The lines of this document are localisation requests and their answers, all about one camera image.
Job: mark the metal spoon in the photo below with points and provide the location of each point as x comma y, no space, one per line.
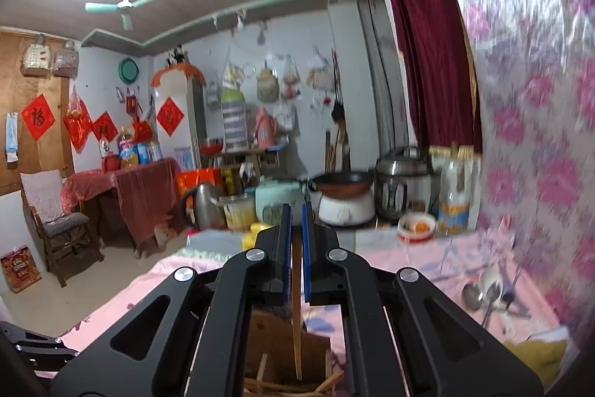
490,304
472,297

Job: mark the dark wok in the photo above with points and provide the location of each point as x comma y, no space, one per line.
341,182

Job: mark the blue and white packet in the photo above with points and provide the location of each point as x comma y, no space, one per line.
11,136

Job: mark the set of wooden chopsticks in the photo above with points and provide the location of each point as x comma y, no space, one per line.
332,380

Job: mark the stacked steamer with green lid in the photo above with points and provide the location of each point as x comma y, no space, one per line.
233,122

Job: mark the table with red cloth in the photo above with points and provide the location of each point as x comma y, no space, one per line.
139,192

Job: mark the red diamond paper decoration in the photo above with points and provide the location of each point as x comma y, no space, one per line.
38,118
170,117
105,126

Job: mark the long single wooden chopstick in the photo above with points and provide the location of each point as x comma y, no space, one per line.
296,341

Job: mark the clear plastic oil bottle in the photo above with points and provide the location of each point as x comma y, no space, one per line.
454,197

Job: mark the green plastic basin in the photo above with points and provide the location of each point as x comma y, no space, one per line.
129,70

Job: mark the pink deer print bedsheet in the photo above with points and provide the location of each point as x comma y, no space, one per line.
139,299

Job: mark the floral plastic sheet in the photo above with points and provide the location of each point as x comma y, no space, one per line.
525,99

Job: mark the slatted wooden chopstick holder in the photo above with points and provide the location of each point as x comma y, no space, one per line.
274,346

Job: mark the yellow cooking oil bottle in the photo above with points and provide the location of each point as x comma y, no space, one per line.
128,150

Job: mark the steel electric kettle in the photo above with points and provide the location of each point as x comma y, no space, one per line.
204,208

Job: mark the white printed hanging bag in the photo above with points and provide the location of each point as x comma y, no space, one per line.
282,118

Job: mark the pink thermos flask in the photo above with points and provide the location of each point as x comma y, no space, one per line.
264,129

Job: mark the panda plush toy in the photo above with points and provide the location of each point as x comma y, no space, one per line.
175,56

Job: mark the pale green rice cooker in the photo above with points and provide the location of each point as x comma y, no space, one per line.
269,204

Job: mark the steel pressure cooker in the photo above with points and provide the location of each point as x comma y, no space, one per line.
404,183

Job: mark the white hanging basket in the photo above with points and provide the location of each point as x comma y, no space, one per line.
36,57

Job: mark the red gift bag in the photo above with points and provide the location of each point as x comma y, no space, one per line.
197,182

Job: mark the white refrigerator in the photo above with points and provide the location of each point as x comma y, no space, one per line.
195,136

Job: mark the wooden chair with cushions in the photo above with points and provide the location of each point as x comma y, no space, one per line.
56,220

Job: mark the yellow hanging wall bag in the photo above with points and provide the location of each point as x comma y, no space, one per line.
267,85

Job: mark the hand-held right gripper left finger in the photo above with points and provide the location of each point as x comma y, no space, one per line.
287,248

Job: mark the green ceiling fan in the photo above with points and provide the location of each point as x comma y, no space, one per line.
123,4

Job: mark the red printed cardboard box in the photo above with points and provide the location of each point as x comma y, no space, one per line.
19,270

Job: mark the red and white bowl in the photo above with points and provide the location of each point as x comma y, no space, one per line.
416,227

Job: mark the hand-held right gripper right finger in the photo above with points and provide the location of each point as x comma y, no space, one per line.
306,248

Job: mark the brown wooden door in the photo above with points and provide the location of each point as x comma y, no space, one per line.
46,164

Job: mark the dark red curtain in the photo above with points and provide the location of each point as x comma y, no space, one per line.
432,43

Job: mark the white enamel pot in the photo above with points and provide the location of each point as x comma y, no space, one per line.
239,213

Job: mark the olive plush toy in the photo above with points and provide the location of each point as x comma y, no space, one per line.
539,360

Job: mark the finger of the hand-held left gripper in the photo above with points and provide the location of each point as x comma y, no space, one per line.
37,339

